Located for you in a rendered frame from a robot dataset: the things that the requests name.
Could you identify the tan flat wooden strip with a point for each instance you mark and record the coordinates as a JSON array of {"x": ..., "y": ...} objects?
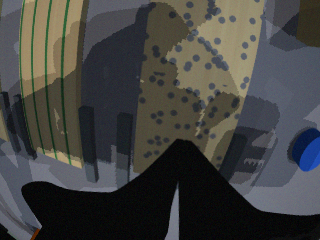
[{"x": 3, "y": 128}]

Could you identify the blue disc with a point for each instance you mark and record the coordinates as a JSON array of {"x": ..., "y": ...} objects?
[{"x": 306, "y": 151}]

